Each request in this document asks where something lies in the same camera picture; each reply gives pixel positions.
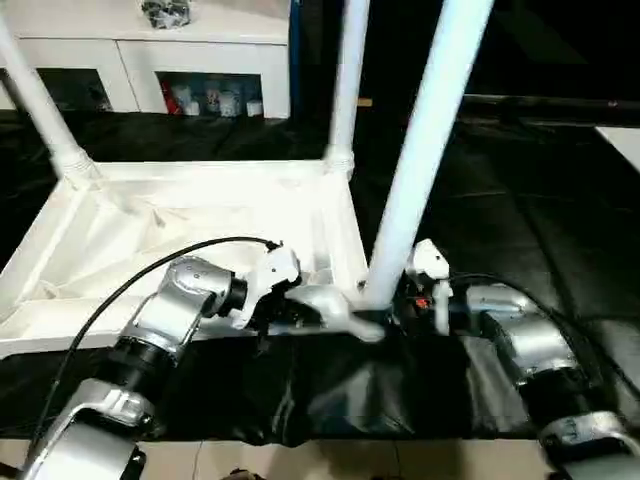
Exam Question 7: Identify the white cabinet with glass doors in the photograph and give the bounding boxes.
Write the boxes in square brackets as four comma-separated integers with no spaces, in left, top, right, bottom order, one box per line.
[0,0,292,120]

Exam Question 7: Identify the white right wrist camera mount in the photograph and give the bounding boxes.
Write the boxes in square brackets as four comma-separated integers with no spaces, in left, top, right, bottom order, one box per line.
[407,238,455,336]

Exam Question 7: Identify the clear bag of dark parts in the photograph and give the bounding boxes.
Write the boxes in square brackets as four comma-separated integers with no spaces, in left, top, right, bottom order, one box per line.
[139,0,195,29]

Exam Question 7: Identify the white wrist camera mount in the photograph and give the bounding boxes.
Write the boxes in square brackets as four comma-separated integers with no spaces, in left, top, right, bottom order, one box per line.
[407,238,455,336]
[243,244,302,330]

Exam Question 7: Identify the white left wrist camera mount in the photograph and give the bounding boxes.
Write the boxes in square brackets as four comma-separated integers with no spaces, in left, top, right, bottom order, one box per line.
[243,244,302,330]

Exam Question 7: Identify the white flat board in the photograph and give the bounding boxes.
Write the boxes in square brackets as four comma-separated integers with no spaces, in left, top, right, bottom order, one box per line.
[594,127,640,175]

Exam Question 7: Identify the black plastic mat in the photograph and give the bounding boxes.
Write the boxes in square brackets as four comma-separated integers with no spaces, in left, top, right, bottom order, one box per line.
[0,107,640,446]

